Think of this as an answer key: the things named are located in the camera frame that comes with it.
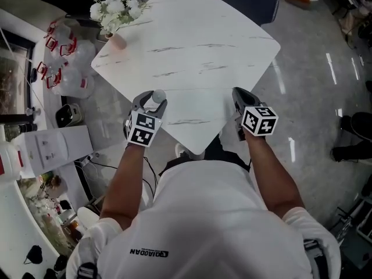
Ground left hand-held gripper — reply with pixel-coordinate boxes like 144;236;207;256
123;90;169;149

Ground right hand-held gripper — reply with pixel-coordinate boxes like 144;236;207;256
231;86;280;142

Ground person's right forearm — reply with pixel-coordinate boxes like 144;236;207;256
245;135;305;220

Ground person's left forearm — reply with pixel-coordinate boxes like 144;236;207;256
99;142;156;231

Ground person's black trousers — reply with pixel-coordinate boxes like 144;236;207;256
158;134;252;177

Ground person's white shoe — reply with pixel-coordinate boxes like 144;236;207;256
174;142;205;161

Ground pink vase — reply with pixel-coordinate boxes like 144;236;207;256
105;33;127;51

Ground white marble table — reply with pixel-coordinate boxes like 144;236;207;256
91;0;282;156

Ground white plastic bags, red print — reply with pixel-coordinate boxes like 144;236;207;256
46;67;96;99

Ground white power strip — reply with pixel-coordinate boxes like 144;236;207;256
81;152;98;167

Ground small beige waste bin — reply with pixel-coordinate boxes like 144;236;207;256
55;103;83;128

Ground white cardboard box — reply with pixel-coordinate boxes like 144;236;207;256
12;125;95;177

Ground white flower bouquet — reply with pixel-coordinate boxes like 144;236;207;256
89;0;151;36

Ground person's white shirt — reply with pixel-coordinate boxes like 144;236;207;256
66;160;341;279

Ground white round stool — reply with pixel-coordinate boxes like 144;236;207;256
76;206;101;231

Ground large clear water bottle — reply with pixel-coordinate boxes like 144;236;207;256
0;142;24;183

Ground black cable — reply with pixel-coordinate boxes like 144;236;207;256
141;155;159;198

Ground black window frame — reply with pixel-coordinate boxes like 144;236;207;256
0;27;37;124

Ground black shoulder strap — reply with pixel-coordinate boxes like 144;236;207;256
76;262;100;279
303;238;326;279

